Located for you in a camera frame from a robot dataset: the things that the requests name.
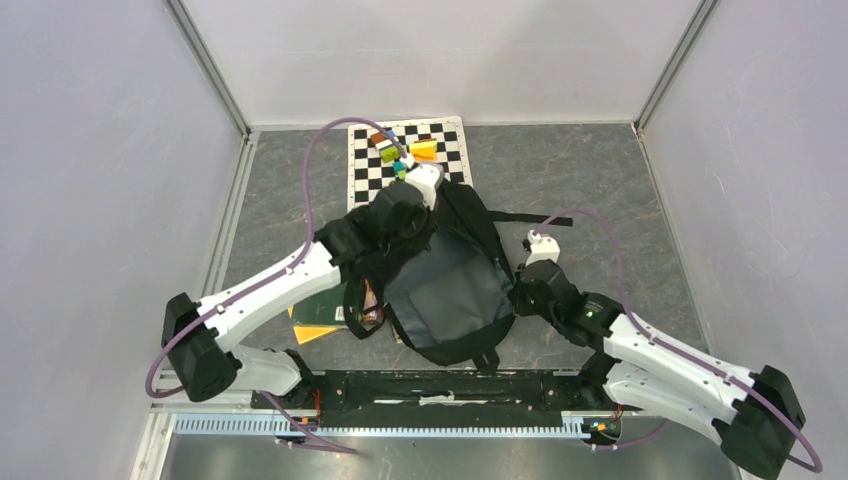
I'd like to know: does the black student backpack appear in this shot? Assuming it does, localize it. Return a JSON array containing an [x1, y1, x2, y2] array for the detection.
[[343, 181, 573, 373]]

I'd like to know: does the dark green book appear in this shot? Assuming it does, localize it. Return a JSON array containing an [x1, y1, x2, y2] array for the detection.
[[290, 283, 346, 328]]

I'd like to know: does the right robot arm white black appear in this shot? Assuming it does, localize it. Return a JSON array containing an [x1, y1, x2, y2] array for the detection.
[[513, 260, 806, 479]]

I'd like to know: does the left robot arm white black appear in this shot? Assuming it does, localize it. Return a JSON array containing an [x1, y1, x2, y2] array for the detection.
[[145, 177, 439, 408]]

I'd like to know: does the black white chessboard mat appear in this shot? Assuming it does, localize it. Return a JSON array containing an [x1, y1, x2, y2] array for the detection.
[[346, 116, 477, 212]]

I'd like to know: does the green toy block stack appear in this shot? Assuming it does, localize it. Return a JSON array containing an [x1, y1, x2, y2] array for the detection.
[[378, 145, 402, 163]]

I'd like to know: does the yellow orange block stack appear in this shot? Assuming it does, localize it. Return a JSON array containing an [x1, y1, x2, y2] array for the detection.
[[408, 139, 438, 162]]

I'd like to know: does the brown blue white block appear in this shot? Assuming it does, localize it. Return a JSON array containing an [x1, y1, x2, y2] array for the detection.
[[369, 130, 395, 150]]

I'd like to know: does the pink lid marker case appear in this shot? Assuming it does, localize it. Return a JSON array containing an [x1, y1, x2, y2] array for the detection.
[[359, 280, 384, 329]]

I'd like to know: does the yellow book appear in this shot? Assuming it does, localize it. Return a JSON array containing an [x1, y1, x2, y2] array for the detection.
[[288, 305, 346, 345]]

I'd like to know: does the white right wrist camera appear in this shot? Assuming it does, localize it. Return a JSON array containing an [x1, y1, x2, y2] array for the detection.
[[525, 230, 560, 266]]

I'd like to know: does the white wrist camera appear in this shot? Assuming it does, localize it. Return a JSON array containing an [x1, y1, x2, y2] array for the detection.
[[400, 155, 445, 210], [525, 230, 560, 266]]

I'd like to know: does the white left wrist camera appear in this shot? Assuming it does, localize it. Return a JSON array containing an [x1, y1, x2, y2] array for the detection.
[[400, 155, 445, 210]]

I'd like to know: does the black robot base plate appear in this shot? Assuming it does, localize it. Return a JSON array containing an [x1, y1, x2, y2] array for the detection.
[[278, 370, 619, 429]]

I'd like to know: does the slotted cable duct rail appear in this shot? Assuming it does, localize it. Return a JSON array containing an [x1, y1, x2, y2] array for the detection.
[[173, 412, 590, 440]]

